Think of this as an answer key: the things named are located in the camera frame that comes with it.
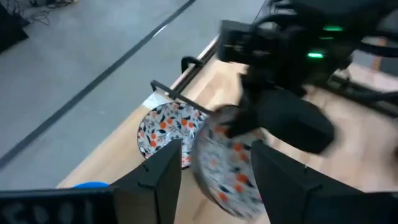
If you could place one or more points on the floral patterned ceramic bowl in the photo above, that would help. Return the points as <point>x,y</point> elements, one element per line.
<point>224,168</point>
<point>161,130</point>

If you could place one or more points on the black bulky object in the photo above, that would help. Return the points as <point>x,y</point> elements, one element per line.
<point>11,31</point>

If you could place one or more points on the black metal table frame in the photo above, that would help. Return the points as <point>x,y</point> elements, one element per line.
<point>367,96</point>

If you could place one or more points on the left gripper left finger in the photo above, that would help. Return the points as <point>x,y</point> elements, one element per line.
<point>155,186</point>

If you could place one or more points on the blue plastic bowl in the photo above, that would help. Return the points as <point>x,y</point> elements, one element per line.
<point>91,185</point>

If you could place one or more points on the wooden shelf with black legs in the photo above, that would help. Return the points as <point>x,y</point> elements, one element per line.
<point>118,155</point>

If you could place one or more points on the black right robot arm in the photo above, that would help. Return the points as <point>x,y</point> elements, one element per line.
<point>342,12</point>

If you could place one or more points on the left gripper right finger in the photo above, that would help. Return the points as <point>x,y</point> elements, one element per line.
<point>304,199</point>

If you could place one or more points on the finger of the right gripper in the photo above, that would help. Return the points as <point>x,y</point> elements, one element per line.
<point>292,124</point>
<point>233,121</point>

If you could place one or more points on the small black bracket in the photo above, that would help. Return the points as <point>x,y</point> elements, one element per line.
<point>186,60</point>

